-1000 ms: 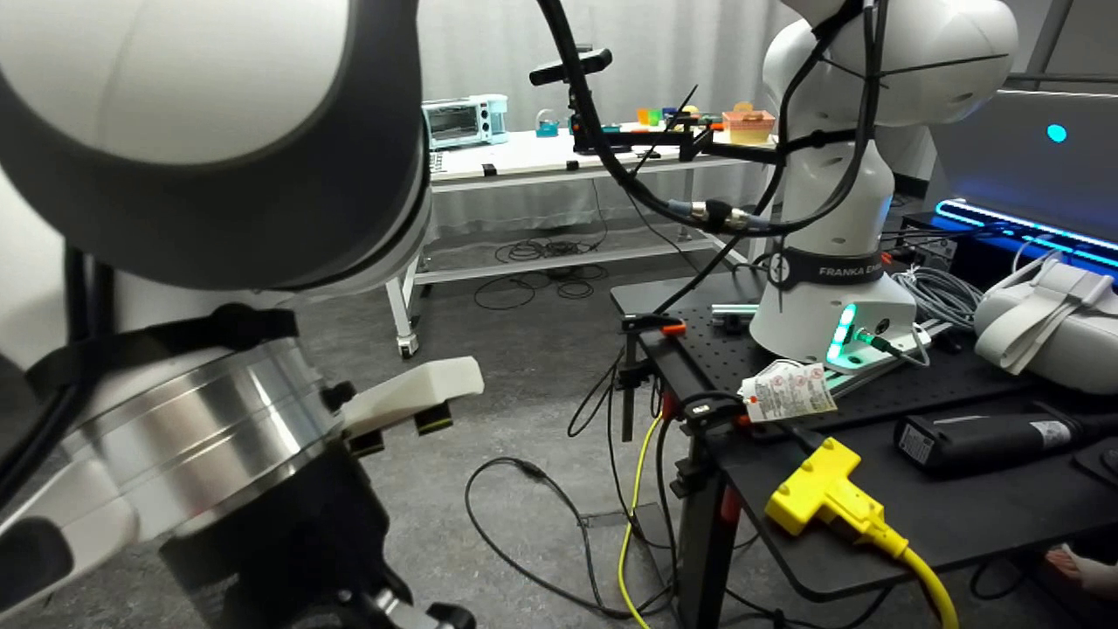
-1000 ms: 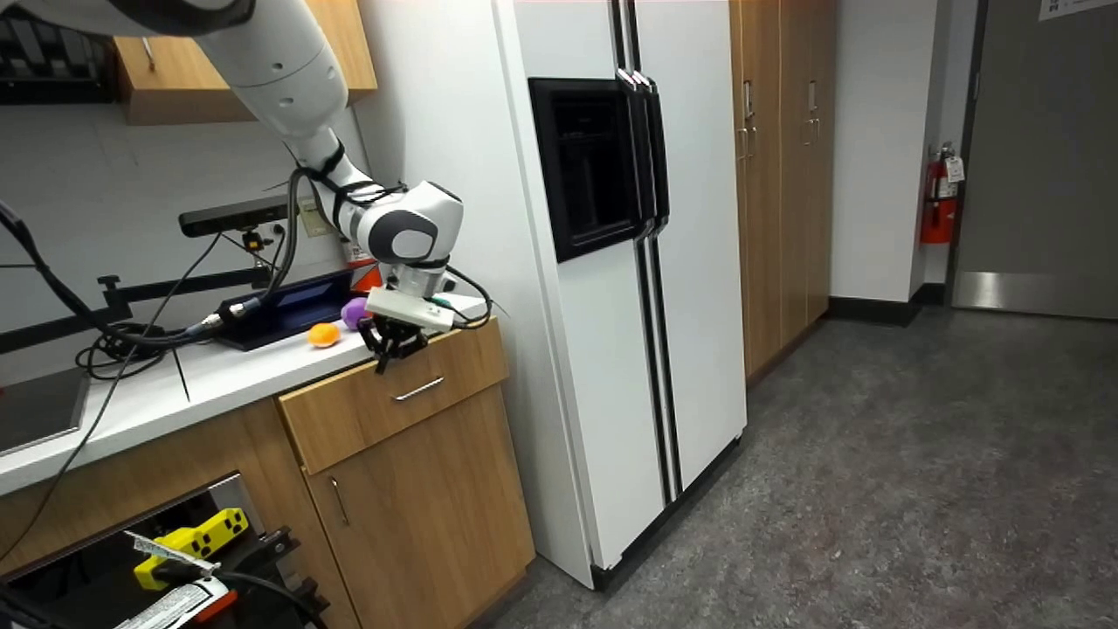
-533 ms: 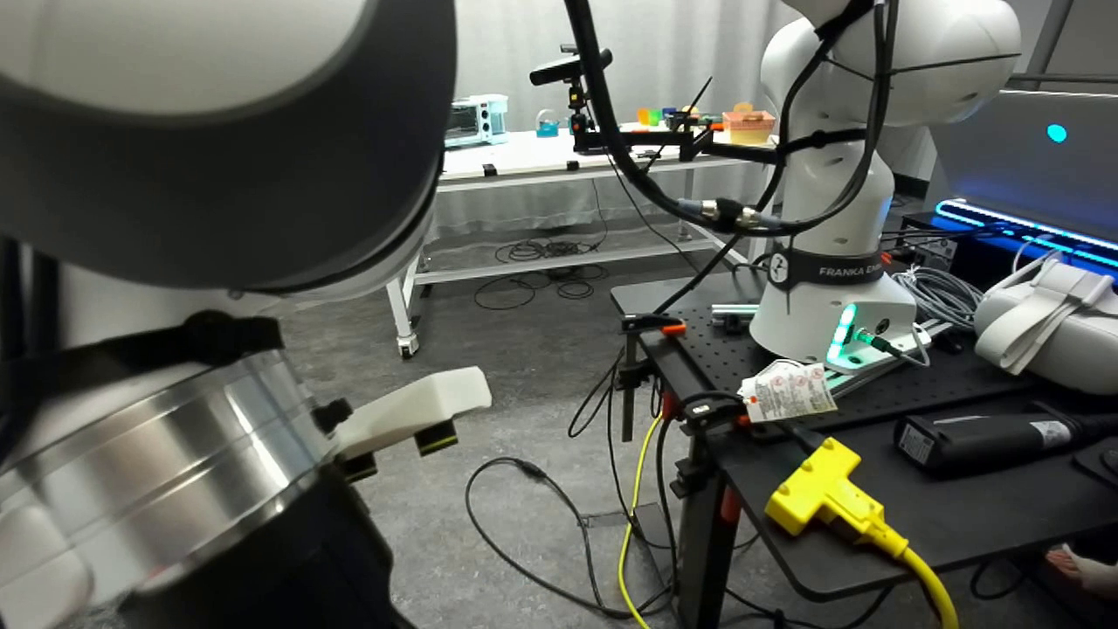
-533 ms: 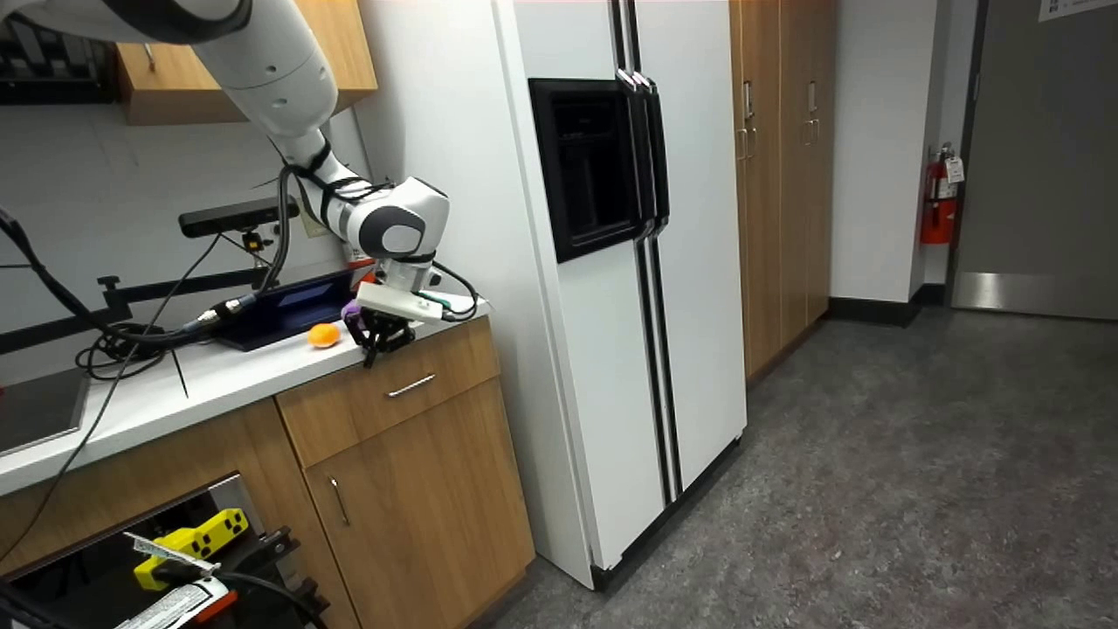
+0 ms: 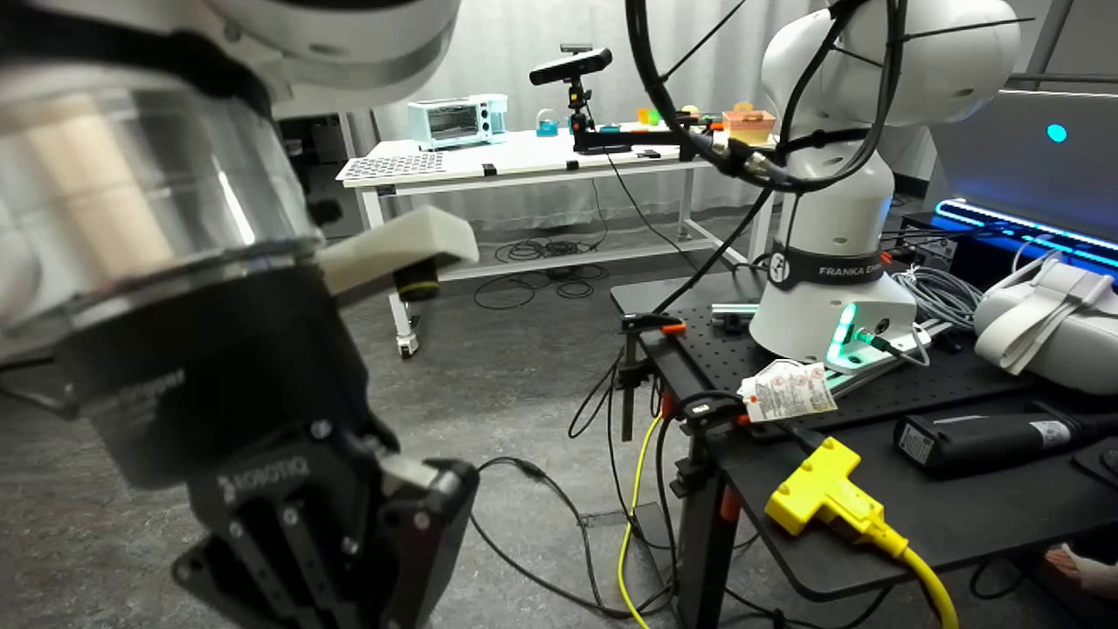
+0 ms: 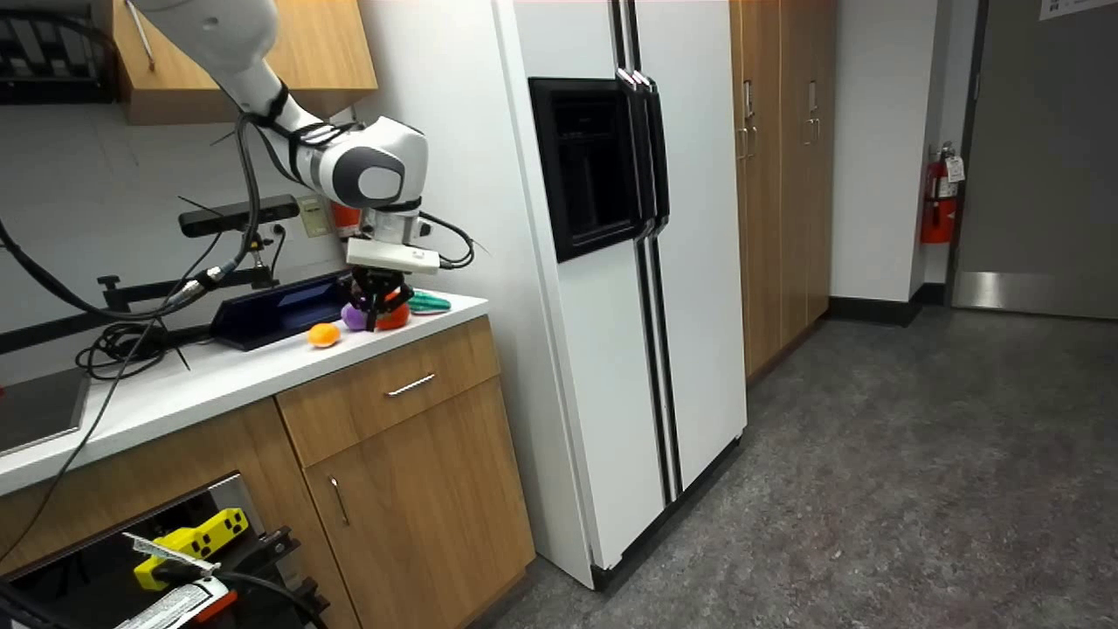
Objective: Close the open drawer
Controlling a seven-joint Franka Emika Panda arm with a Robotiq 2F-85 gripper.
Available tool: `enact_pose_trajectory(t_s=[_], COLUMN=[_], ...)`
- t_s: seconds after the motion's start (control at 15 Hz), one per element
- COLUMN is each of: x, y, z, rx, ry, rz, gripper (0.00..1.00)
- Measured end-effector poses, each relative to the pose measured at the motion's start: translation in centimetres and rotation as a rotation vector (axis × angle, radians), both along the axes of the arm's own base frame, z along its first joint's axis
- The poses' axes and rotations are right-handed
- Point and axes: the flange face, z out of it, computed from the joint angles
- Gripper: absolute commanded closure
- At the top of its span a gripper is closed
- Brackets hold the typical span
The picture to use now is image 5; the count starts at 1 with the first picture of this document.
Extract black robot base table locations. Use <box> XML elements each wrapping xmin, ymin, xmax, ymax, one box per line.
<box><xmin>606</xmin><ymin>269</ymin><xmax>1118</xmax><ymax>629</ymax></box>

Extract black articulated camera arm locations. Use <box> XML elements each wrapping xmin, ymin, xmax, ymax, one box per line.
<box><xmin>566</xmin><ymin>81</ymin><xmax>720</xmax><ymax>162</ymax></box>

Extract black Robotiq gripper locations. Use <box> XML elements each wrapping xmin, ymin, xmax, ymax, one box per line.
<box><xmin>56</xmin><ymin>269</ymin><xmax>481</xmax><ymax>629</ymax></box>

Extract white metal frame table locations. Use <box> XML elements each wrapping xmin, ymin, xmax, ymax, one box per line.
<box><xmin>335</xmin><ymin>123</ymin><xmax>781</xmax><ymax>360</ymax></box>

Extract orange toy basket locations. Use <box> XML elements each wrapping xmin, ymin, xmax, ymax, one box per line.
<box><xmin>720</xmin><ymin>99</ymin><xmax>780</xmax><ymax>146</ymax></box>

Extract dark computer with blue lights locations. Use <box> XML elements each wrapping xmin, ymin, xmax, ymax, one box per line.
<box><xmin>927</xmin><ymin>77</ymin><xmax>1118</xmax><ymax>285</ymax></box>

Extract crumpled white red packet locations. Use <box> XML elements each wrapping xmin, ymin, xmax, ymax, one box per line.
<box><xmin>737</xmin><ymin>357</ymin><xmax>842</xmax><ymax>427</ymax></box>

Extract small coloured toy blocks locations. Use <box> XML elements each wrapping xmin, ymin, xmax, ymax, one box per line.
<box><xmin>633</xmin><ymin>102</ymin><xmax>705</xmax><ymax>130</ymax></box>

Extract yellow power plug with cord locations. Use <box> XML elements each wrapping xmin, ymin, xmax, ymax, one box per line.
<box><xmin>762</xmin><ymin>432</ymin><xmax>960</xmax><ymax>629</ymax></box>

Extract thin yellow cable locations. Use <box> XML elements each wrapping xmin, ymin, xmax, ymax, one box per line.
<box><xmin>612</xmin><ymin>413</ymin><xmax>675</xmax><ymax>629</ymax></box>

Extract white grey VR headset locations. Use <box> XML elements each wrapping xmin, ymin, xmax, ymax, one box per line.
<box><xmin>970</xmin><ymin>255</ymin><xmax>1118</xmax><ymax>398</ymax></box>

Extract bundle of grey cables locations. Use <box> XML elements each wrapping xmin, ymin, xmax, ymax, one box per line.
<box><xmin>892</xmin><ymin>261</ymin><xmax>994</xmax><ymax>340</ymax></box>

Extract black stereo camera on clamp arm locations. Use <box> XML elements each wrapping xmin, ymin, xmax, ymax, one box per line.
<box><xmin>526</xmin><ymin>47</ymin><xmax>615</xmax><ymax>91</ymax></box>

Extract teal toy oven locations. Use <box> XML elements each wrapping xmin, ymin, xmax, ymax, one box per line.
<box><xmin>404</xmin><ymin>91</ymin><xmax>514</xmax><ymax>154</ymax></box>

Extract black clamp with orange tips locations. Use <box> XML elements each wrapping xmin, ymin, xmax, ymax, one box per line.
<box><xmin>618</xmin><ymin>308</ymin><xmax>691</xmax><ymax>391</ymax></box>

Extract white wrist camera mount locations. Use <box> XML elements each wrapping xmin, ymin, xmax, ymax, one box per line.
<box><xmin>312</xmin><ymin>202</ymin><xmax>485</xmax><ymax>314</ymax></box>

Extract black floor cable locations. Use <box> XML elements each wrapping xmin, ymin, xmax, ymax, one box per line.
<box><xmin>460</xmin><ymin>455</ymin><xmax>640</xmax><ymax>623</ymax></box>

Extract white keyboard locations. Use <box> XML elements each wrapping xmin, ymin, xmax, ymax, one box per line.
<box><xmin>335</xmin><ymin>151</ymin><xmax>450</xmax><ymax>193</ymax></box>

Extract black power brick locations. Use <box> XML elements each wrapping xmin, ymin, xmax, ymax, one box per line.
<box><xmin>895</xmin><ymin>398</ymin><xmax>1083</xmax><ymax>479</ymax></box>

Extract pinkish rounded object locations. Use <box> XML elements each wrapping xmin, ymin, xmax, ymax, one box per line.
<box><xmin>1038</xmin><ymin>542</ymin><xmax>1118</xmax><ymax>600</ymax></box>

